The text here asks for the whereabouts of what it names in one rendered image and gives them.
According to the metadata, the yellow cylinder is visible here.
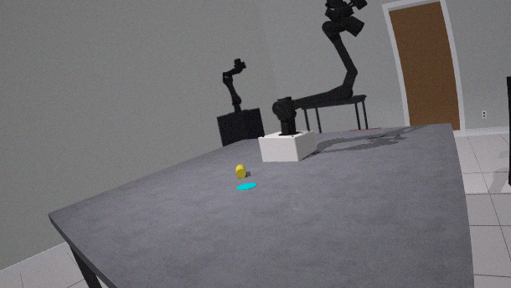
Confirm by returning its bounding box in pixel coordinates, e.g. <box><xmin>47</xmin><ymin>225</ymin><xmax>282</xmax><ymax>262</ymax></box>
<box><xmin>235</xmin><ymin>165</ymin><xmax>246</xmax><ymax>179</ymax></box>

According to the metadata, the cyan circle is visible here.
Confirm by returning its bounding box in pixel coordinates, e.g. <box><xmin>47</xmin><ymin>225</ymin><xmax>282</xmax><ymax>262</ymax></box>
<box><xmin>236</xmin><ymin>183</ymin><xmax>256</xmax><ymax>190</ymax></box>

